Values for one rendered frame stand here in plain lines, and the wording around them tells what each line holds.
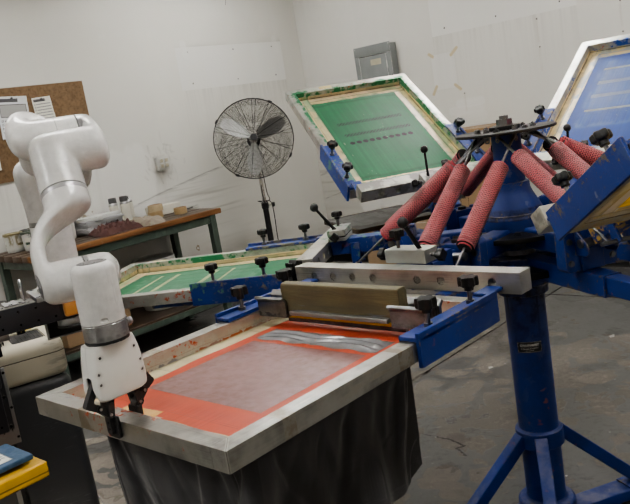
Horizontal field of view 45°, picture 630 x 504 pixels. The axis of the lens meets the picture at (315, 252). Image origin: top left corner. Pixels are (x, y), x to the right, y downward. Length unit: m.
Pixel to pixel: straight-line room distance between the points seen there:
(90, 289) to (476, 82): 5.16
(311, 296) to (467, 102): 4.61
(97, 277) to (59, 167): 0.26
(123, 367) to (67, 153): 0.41
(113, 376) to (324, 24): 5.98
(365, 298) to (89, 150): 0.65
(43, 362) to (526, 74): 4.43
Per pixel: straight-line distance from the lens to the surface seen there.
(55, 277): 1.36
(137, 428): 1.33
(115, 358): 1.33
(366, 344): 1.60
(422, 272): 1.83
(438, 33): 6.37
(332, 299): 1.73
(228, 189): 6.50
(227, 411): 1.39
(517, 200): 2.32
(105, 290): 1.30
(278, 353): 1.65
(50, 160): 1.47
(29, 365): 2.46
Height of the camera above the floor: 1.45
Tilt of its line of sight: 10 degrees down
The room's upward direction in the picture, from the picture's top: 9 degrees counter-clockwise
